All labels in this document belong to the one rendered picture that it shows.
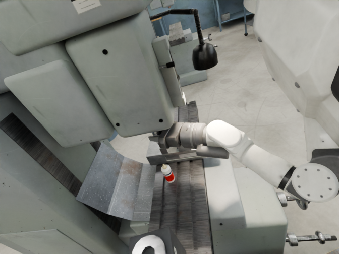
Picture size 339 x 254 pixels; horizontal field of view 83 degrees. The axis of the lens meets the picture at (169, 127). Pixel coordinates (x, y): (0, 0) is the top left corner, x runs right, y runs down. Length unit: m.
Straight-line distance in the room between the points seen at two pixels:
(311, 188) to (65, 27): 0.60
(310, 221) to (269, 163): 1.37
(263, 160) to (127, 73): 0.40
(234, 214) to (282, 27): 0.72
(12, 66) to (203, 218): 0.73
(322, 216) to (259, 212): 0.97
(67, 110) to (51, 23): 0.22
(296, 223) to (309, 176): 1.38
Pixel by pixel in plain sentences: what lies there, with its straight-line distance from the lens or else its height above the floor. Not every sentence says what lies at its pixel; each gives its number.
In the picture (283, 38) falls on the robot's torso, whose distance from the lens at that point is 0.26.
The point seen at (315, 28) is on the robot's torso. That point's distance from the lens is 0.24.
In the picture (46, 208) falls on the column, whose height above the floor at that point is 1.20.
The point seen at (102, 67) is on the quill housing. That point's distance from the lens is 0.51.
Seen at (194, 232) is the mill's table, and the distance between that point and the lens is 0.79.
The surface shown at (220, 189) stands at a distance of 0.93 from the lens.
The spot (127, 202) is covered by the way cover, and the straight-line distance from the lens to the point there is 0.96.
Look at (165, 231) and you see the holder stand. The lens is 0.59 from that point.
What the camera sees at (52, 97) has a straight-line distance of 0.59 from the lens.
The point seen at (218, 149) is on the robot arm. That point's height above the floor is 1.24.
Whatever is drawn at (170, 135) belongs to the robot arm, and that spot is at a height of 1.26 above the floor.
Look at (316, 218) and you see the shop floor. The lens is 1.91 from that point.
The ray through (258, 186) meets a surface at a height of 0.77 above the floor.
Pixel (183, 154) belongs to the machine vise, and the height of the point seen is 1.01.
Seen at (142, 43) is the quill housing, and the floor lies 1.57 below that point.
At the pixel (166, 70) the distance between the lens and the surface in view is 0.56.
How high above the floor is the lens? 1.67
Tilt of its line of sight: 36 degrees down
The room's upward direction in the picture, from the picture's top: 22 degrees counter-clockwise
